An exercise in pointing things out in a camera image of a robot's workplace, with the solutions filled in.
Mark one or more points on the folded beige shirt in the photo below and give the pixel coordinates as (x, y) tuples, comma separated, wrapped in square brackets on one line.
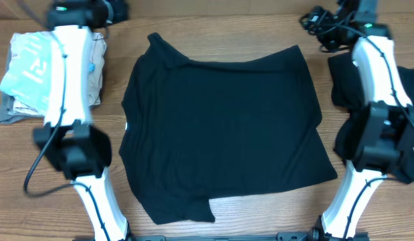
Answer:
[(95, 76)]

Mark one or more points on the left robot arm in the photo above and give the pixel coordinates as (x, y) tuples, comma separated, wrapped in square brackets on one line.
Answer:
[(68, 139)]

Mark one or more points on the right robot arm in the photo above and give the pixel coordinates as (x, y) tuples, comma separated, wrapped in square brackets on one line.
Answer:
[(372, 49)]

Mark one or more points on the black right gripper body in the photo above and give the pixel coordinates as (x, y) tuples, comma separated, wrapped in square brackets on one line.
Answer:
[(328, 31)]

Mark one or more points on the folded light blue printed shirt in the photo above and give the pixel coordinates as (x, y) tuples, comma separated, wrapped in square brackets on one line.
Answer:
[(28, 78)]

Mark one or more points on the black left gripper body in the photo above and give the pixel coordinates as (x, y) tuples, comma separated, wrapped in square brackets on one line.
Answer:
[(119, 14)]

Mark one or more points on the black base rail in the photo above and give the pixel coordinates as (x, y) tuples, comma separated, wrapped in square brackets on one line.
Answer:
[(213, 238)]

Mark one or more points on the black t-shirt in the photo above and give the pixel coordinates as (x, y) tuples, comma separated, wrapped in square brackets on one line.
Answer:
[(197, 131)]

